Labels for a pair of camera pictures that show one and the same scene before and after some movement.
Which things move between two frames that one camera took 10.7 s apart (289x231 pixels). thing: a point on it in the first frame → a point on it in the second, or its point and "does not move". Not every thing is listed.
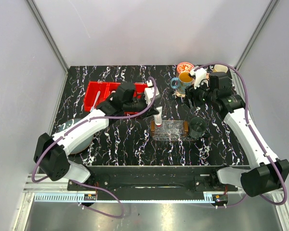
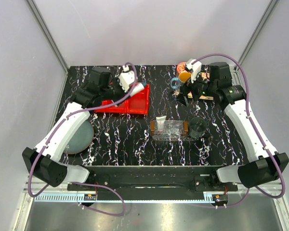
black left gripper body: (136, 105) → (113, 92)
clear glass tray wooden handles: (170, 130) does not move
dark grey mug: (197, 126) does not move
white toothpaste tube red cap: (158, 117) → (161, 121)
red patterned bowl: (184, 67) does not move
